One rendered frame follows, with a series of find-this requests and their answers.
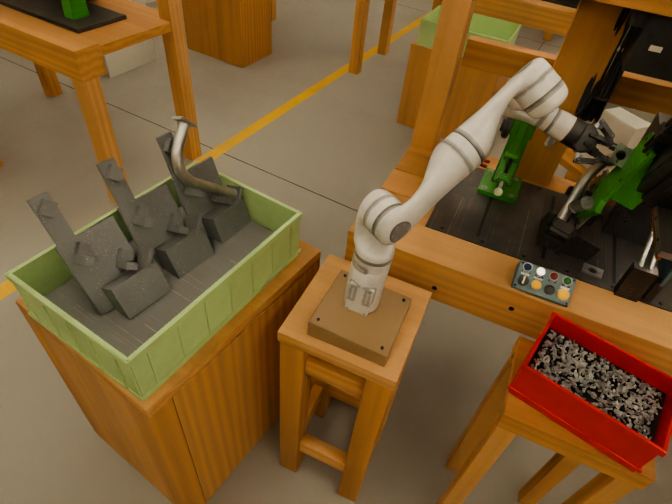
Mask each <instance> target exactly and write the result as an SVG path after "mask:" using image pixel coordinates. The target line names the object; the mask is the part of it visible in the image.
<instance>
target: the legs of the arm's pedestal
mask: <svg viewBox="0 0 672 504"><path fill-rule="evenodd" d="M406 362H407V360H406ZM406 362H405V365H406ZM405 365H404V368H405ZM404 368H403V370H402V373H401V375H400V378H399V380H398V383H397V385H396V388H395V390H394V391H393V390H390V389H388V388H386V387H383V386H381V385H379V384H376V383H374V382H372V381H370V380H367V379H365V378H363V377H360V376H358V375H356V374H354V373H351V372H349V371H347V370H344V369H342V368H340V367H337V366H335V365H333V364H331V363H328V362H326V361H324V360H321V359H319V358H317V357H314V356H312V355H310V354H308V353H305V352H303V351H301V350H298V349H296V348H294V347H292V346H289V345H287V344H285V343H282V342H280V465H281V466H283V467H285V468H287V469H289V470H291V471H293V472H295V473H296V472H297V470H298V468H299V466H300V464H301V462H302V460H303V458H304V453H305V454H307V455H309V456H311V457H313V458H315V459H317V460H319V461H321V462H323V463H325V464H327V465H329V466H331V467H333V468H335V469H337V470H339V471H341V472H343V474H342V478H341V482H340V486H339V490H338V495H340V496H342V497H344V498H346V499H348V500H350V501H352V502H356V499H357V496H358V494H359V491H360V489H361V486H362V483H363V480H364V477H365V474H366V471H367V468H368V465H369V462H370V459H371V456H372V453H373V450H374V447H375V444H376V443H378V442H379V439H380V437H381V434H382V432H383V429H384V426H385V423H386V420H387V417H388V414H389V411H390V409H391V406H392V403H393V400H394V397H395V394H396V391H397V388H398V385H399V383H400V380H401V377H402V374H403V371H404ZM310 383H311V384H310ZM331 397H334V398H336V399H338V400H340V401H342V402H345V403H347V404H349V405H351V406H354V407H356V408H358V413H357V417H356V421H355V425H354V429H353V433H352V437H351V441H350V445H349V449H348V453H346V452H344V451H342V450H340V449H338V448H336V447H334V446H332V445H330V444H327V443H325V442H323V441H321V440H319V439H317V438H315V437H313V436H311V435H309V434H307V433H306V428H307V425H308V423H309V421H310V419H311V417H312V415H313V414H315V415H318V416H320V417H322V418H323V417H324V415H325V413H326V411H327V409H328V407H329V405H330V400H331Z"/></svg>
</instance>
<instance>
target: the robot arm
mask: <svg viewBox="0 0 672 504"><path fill-rule="evenodd" d="M567 96H568V88H567V86H566V84H565V83H564V81H563V80H562V79H561V77H560V76H559V75H558V74H557V73H556V71H555V70H554V69H553V68H552V66H551V65H550V64H549V63H548V62H547V61H546V60H545V59H544V58H536V59H534V60H532V61H530V62H528V64H526V65H525V66H524V67H522V68H521V69H520V70H519V71H518V72H517V73H516V74H515V75H513V76H512V78H511V79H510V80H509V81H508V82H507V83H506V84H505V85H504V86H503V87H502V88H501V89H500V90H499V91H498V92H497V93H496V94H495V95H494V96H493V97H492V98H491V99H490V100H489V101H488V102H487V103H486V104H485V105H484V106H482V107H481V108H480V109H479V110H478V111H477V112H476V113H474V114H473V115H472V116H471V117H470V118H469V119H467V120H466V121H465V122H464V123H463V124H461V125H460V126H459V127H458V128H457V129H455V130H454V131H453V132H452V133H451V134H449V135H448V136H447V137H446V138H445V139H444V140H443V141H442V142H441V143H439V144H438V145H437V146H436V148H435V149H434V151H433V153H432V155H431V157H430V160H429V163H428V166H427V169H426V173H425V176H424V179H423V181H422V184H421V185H420V187H419V189H418V190H417V191H416V192H415V194H414V195H413V196H412V197H411V198H410V199H409V200H408V201H407V202H406V203H404V204H402V203H401V202H400V201H399V200H398V199H397V198H396V197H395V196H394V195H393V194H391V193H390V192H389V191H387V190H385V189H377V190H374V191H372V192H370V193H369V194H368V195H367V196H366V197H365V198H364V200H363V201H362V203H361V205H360V207H359V209H358V213H357V217H356V224H355V231H354V244H355V249H354V253H353V258H352V262H351V266H350V271H349V275H348V280H347V284H346V289H345V294H344V301H345V306H344V307H345V308H347V309H349V310H352V311H354V312H357V313H359V314H362V315H364V316H367V315H368V313H370V312H373V311H374V310H375V309H376V308H377V307H378V305H379V301H380V298H381V295H382V291H383V288H384V285H385V282H386V278H387V275H388V272H389V269H390V266H391V262H392V259H393V256H394V252H395V246H394V243H396V242H397V241H399V240H400V239H402V238H403V237H404V236H405V235H406V234H407V233H408V232H409V231H410V230H411V229H412V228H413V227H414V226H415V225H416V224H417V223H418V222H419V221H420V220H421V219H422V218H423V217H424V216H425V215H426V214H427V213H428V212H429V211H430V210H431V208H432V207H433V206H434V205H435V204H436V203H437V202H438V201H439V200H440V199H442V198H443V197H444V196H445V195H446V194H447V193H448V192H449V191H450V190H451V189H453V188H454V187H455V186H456V185H457V184H458V183H459V182H461V181H462V180H463V179H464V178H466V177H467V176H468V175H469V174H470V173H471V172H473V171H474V170H475V169H476V168H477V167H478V166H479V165H480V164H482V163H483V162H484V161H485V160H486V159H487V157H488V155H489V153H490V151H491V149H492V146H493V143H494V139H495V136H496V132H497V128H498V125H499V122H500V119H501V117H502V116H503V117H507V118H512V119H516V120H520V121H523V122H526V123H529V124H531V125H533V126H534V127H536V128H538V129H540V130H542V131H543V132H545V133H546V134H547V135H549V136H548V138H547V140H546V141H545V142H544V145H545V146H546V147H548V148H550V147H551V146H552V145H553V144H554V142H555V141H556V140H557V141H559V142H560V143H562V144H564V145H566V146H567V147H569V148H571V149H572V150H573V151H574V152H575V159H573V163H579V164H590V165H594V164H596V163H599V161H601V162H603V163H605V164H606V165H608V166H615V164H613V163H611V162H609V161H608V159H609V158H610V157H608V156H605V155H604V154H602V153H601V152H600V151H599V149H597V148H596V145H597V144H601V145H603V146H606V147H609V148H608V149H610V150H612V151H614V150H615V148H616V147H617V145H618V144H616V143H614V141H613V140H614V137H615V134H614V133H613V131H612V130H611V128H610V127H609V125H608V124H607V123H606V121H605V120H604V119H601V120H599V121H598V122H597V123H596V124H594V125H593V124H588V123H586V122H585V121H583V120H581V119H580V118H578V117H576V116H574V115H572V114H571V113H569V112H567V111H564V110H562V109H560V108H558V107H559V106H560V105H561V104H562V103H563V102H564V101H565V99H566V98H567ZM523 111H524V112H523ZM597 129H598V130H601V132H602V133H603V135H604V136H605V137H604V136H601V135H599V133H598V131H597ZM580 153H588V154H589V155H590V156H593V157H594V158H595V159H594V158H584V156H583V155H581V154H580Z"/></svg>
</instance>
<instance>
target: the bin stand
mask: <svg viewBox="0 0 672 504"><path fill-rule="evenodd" d="M534 342H535V341H532V340H530V339H527V338H524V337H522V336H519V338H518V339H517V341H516V343H515V344H514V346H513V348H512V352H511V356H510V357H509V359H508V360H507V362H506V364H505V365H504V367H503V369H502V370H501V372H500V373H499V375H498V377H497V378H496V380H495V382H494V383H493V385H492V386H491V388H490V390H489V391H488V393H487V395H486V396H485V398H484V399H483V401H482V403H481V404H480V406H479V407H478V409H477V411H476V412H475V414H474V416H473V417H472V419H471V420H470V422H469V424H468V425H467V427H466V429H465V430H464V432H463V433H462V435H461V437H460V438H459V440H458V442H457V443H456V445H455V446H454V448H453V450H452V451H451V453H450V455H449V456H448V459H447V463H446V466H445V467H446V468H447V469H449V470H451V471H454V472H456V473H457V474H456V476H455V477H454V479H453V480H452V482H451V483H450V484H449V486H448V487H447V489H446V490H445V492H444V493H443V495H442V496H441V497H440V499H439V500H438V502H437V503H436V504H462V502H463V501H464V500H465V499H466V497H467V496H468V495H469V494H470V492H471V491H472V490H473V489H474V487H475V486H476V485H477V484H478V482H479V481H480V480H481V479H482V477H483V476H484V475H485V474H486V472H487V471H488V470H489V469H490V467H491V466H492V465H493V464H494V462H495V461H496V460H497V459H498V457H499V456H500V455H501V454H502V452H503V451H504V450H505V449H506V447H507V446H508V445H509V444H510V442H511V441H512V440H513V439H514V437H515V436H516V435H518V436H520V437H523V438H525V439H527V440H530V441H532V442H534V443H536V444H539V445H541V446H543V447H545V448H548V449H550V450H552V451H554V452H557V453H556V454H555V455H554V456H553V457H552V458H551V459H550V460H549V461H548V462H547V463H546V464H545V465H544V466H543V467H542V468H541V469H540V470H539V471H538V472H537V473H536V474H535V475H534V476H533V477H532V478H531V479H530V480H529V481H528V482H527V483H526V484H525V485H524V486H523V487H522V488H521V489H520V490H519V496H518V502H519V503H521V504H536V503H537V502H538V501H539V500H540V499H542V498H543V497H544V496H545V495H546V494H547V493H548V492H549V491H551V490H552V489H553V488H554V487H555V486H556V485H557V484H558V483H560V482H561V481H562V480H563V479H564V478H565V477H566V476H568V475H569V474H570V473H571V472H572V471H573V470H574V469H575V468H577V467H578V466H579V465H580V464H581V463H582V464H584V465H586V466H588V467H591V468H593V469H595V470H597V471H600V473H599V474H598V475H596V476H595V477H594V478H593V479H592V480H590V481H589V482H588V483H587V484H585V485H584V486H583V487H582V488H580V489H579V490H578V491H577V492H575V493H574V494H573V495H572V496H570V497H569V498H568V499H567V500H565V501H564V502H563V503H562V504H614V503H616V502H617V501H619V500H620V499H622V498H623V497H625V496H626V495H628V494H629V493H631V492H632V491H633V490H635V489H636V488H638V489H641V490H642V489H644V488H645V487H647V486H648V485H649V484H651V483H653V482H654V481H655V480H656V475H655V458H653V459H652V460H651V461H649V462H648V463H646V464H645V465H644V466H643V467H642V473H638V472H637V471H635V472H631V471H630V470H628V469H627V468H625V467H624V466H622V465H621V464H619V463H618V462H616V461H614V460H613V459H611V458H610V457H608V456H607V455H605V454H604V453H602V452H601V451H599V450H597V449H596V448H594V447H593V446H591V445H590V444H588V443H587V442H585V441H584V440H582V439H580V438H579V437H577V436H576V435H574V434H573V433H571V432H570V431H568V430H567V429H565V428H563V427H562V426H560V425H559V424H557V423H556V422H554V421H553V420H551V419H550V418H548V417H547V416H545V415H543V414H542V413H540V412H539V411H537V410H536V409H534V408H533V407H531V406H530V405H528V404H526V403H525V402H523V401H522V400H520V399H519V398H517V397H516V396H514V395H513V394H511V393H509V391H508V390H509V389H508V388H507V387H508V385H510V383H511V381H512V380H513V378H514V376H515V375H516V373H517V371H518V370H519V368H520V366H521V364H522V363H523V361H524V359H525V358H526V356H527V354H528V352H529V351H530V349H531V347H532V346H533V344H534Z"/></svg>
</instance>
